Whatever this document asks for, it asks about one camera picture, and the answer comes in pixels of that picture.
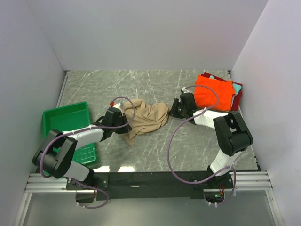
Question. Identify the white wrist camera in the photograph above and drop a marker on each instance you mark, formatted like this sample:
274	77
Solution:
118	105
184	90

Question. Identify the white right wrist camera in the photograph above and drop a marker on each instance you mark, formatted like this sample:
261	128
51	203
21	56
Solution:
184	90

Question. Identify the aluminium frame rail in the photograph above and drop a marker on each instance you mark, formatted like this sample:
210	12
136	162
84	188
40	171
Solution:
243	181

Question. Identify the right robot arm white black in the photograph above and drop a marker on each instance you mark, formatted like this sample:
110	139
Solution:
232	133

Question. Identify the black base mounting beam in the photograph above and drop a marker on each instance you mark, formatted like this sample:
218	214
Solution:
127	185

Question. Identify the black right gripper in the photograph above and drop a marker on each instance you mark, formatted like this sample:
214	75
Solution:
173	111

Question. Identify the green plastic tray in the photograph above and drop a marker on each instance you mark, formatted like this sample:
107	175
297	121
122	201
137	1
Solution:
71	117

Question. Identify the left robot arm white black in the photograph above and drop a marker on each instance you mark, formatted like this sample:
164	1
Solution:
55	154

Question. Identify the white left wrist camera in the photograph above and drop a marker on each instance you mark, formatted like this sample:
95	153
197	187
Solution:
118	105

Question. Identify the beige t shirt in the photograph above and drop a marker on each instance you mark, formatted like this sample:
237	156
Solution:
144	118

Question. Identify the dark red folded t shirt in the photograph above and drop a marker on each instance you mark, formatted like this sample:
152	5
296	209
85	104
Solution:
235	99

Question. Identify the orange folded t shirt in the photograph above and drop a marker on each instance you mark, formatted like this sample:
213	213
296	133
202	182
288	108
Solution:
204	96

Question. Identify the teal folded t shirt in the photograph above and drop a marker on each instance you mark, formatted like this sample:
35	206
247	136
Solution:
237	87

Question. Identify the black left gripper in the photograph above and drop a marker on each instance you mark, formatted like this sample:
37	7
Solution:
124	130

